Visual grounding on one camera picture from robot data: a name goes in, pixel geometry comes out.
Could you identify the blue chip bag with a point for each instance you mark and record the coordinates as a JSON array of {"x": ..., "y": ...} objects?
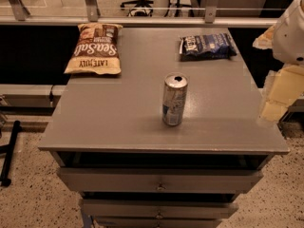
[{"x": 206, "y": 47}]

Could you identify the black office chair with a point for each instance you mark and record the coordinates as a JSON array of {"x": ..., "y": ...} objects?
[{"x": 141, "y": 7}]

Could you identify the brown sea salt chip bag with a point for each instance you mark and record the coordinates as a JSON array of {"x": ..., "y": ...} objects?
[{"x": 96, "y": 50}]

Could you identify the black stand leg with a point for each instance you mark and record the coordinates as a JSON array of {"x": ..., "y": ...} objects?
[{"x": 7, "y": 150}]

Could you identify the grey drawer cabinet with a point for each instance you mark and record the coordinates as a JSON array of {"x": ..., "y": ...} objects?
[{"x": 116, "y": 123}]

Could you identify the top grey drawer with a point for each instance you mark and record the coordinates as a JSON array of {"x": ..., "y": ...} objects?
[{"x": 159, "y": 180}]

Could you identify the middle grey drawer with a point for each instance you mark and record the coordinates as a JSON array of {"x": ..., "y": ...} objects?
[{"x": 152, "y": 209}]

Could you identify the grey drawer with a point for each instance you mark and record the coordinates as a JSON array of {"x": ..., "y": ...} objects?
[
  {"x": 152, "y": 209},
  {"x": 159, "y": 180}
]

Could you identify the silver blue drink can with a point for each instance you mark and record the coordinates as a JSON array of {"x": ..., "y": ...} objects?
[{"x": 174, "y": 98}]

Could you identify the metal railing frame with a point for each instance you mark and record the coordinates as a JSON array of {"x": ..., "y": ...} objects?
[{"x": 166, "y": 13}]

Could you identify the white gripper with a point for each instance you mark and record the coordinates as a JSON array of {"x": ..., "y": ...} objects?
[{"x": 291, "y": 37}]

